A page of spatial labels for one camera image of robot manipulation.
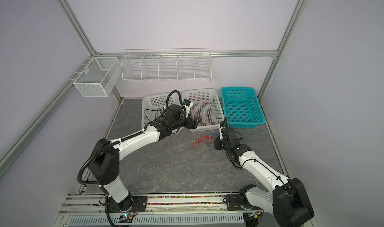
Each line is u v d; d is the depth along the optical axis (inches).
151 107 44.2
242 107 45.5
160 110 44.1
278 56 37.0
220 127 30.3
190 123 29.3
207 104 45.5
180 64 39.7
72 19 30.3
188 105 29.2
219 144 29.8
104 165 17.9
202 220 61.9
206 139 35.6
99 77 37.2
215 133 39.4
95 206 29.6
